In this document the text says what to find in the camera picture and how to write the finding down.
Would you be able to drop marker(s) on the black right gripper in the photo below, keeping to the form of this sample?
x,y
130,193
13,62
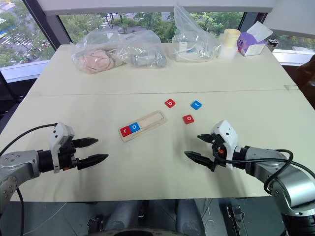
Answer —
x,y
217,147

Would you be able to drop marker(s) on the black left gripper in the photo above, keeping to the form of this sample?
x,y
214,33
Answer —
x,y
67,155

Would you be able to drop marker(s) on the red letter tile o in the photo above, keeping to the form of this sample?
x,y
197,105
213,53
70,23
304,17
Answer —
x,y
185,121

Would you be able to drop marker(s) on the blue letter tile t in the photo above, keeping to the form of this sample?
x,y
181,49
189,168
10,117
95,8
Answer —
x,y
199,106

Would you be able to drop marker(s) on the red letter tile b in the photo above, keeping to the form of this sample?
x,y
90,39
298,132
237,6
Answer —
x,y
173,105

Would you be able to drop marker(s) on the wooden letter tray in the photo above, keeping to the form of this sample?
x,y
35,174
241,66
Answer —
x,y
150,120

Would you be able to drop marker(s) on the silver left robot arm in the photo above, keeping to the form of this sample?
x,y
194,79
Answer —
x,y
19,162

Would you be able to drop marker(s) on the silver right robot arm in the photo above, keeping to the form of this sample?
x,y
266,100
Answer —
x,y
290,186

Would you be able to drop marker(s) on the red letter tile r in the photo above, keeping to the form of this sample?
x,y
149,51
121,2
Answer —
x,y
126,134

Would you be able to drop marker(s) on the blue letter tile o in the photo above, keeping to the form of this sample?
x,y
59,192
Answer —
x,y
137,129

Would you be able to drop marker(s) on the small black clamp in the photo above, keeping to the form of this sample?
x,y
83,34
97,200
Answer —
x,y
95,223

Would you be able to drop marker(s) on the clear bag with pink cloth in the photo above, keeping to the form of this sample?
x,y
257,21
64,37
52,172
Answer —
x,y
96,60

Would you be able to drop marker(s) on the clear bag with grey parts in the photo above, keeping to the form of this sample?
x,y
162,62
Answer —
x,y
147,60

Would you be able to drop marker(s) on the purple tissue box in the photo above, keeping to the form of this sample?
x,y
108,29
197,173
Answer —
x,y
251,46

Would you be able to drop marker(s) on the dark lidded cup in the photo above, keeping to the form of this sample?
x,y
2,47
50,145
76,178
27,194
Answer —
x,y
272,45

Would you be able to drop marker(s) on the dark brown chair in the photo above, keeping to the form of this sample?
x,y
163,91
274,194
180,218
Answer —
x,y
306,78

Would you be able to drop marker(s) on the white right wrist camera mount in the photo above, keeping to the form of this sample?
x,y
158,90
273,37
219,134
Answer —
x,y
227,132

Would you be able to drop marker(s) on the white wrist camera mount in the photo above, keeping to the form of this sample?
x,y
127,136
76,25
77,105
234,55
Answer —
x,y
227,132
57,134

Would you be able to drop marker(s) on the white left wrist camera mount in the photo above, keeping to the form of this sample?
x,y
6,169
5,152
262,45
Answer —
x,y
57,134

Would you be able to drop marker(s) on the black metal bracket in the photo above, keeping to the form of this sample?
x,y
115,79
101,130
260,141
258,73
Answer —
x,y
236,218

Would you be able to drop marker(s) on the dark window frame post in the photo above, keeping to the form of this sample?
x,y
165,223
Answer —
x,y
253,20
49,22

